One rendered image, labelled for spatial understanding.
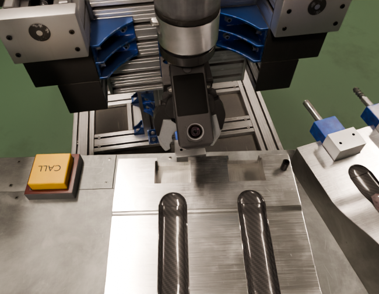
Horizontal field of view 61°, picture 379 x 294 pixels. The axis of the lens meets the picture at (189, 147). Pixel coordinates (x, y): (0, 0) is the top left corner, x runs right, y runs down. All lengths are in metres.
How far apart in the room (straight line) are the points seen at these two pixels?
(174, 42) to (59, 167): 0.31
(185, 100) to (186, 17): 0.10
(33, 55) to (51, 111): 1.24
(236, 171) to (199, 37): 0.23
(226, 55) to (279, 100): 1.05
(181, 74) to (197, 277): 0.25
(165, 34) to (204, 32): 0.05
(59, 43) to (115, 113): 0.88
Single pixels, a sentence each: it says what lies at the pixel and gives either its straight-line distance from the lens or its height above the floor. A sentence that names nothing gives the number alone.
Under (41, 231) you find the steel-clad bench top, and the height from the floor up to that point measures 0.80.
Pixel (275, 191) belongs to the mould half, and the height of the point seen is 0.89.
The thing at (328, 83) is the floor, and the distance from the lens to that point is 2.06.
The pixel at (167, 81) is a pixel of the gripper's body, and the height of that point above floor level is 0.98.
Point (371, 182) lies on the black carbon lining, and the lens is 0.59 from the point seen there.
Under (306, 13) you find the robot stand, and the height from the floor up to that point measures 0.95.
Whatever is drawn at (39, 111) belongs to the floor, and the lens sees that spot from 1.92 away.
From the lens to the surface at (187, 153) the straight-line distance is 0.54.
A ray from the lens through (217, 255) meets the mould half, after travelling 0.43.
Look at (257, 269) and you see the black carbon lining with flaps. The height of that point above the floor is 0.88.
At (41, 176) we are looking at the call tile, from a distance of 0.59.
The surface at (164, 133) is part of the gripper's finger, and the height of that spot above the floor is 0.90.
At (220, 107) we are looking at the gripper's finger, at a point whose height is 0.95.
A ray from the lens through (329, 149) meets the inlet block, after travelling 0.58.
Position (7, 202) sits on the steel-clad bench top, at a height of 0.80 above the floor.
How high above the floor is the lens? 1.30
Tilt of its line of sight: 54 degrees down
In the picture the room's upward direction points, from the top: straight up
